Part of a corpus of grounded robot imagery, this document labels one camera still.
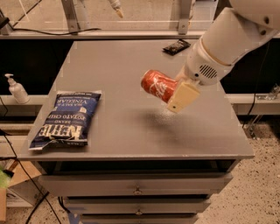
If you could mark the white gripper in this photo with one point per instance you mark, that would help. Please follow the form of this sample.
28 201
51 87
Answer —
203 65

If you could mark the drawer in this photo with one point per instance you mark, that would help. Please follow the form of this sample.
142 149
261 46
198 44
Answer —
137 205
139 219
135 184

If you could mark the metal shelf rail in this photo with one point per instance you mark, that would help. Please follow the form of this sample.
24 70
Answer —
101 35

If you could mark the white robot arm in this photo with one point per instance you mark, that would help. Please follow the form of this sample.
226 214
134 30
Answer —
238 30

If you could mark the cardboard box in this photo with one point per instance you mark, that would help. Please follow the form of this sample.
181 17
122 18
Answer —
21 191

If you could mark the green object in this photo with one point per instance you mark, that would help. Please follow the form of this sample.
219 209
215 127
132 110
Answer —
5 179

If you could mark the blue kettle chip bag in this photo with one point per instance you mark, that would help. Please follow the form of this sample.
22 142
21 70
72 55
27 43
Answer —
68 123

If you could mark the red coke can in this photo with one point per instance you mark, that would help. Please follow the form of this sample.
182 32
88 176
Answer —
158 84

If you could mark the black snack packet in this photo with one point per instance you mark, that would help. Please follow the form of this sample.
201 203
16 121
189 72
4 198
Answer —
177 47

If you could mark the bottom drawer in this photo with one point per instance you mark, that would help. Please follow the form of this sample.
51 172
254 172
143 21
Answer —
139 219

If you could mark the white pump bottle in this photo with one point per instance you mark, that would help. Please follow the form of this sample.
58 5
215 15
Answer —
17 90

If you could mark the top drawer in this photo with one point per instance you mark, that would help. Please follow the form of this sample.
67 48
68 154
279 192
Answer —
135 184

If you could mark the middle drawer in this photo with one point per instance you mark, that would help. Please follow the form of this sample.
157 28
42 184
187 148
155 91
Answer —
137 205

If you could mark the grey drawer cabinet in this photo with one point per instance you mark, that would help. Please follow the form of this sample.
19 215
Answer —
132 132

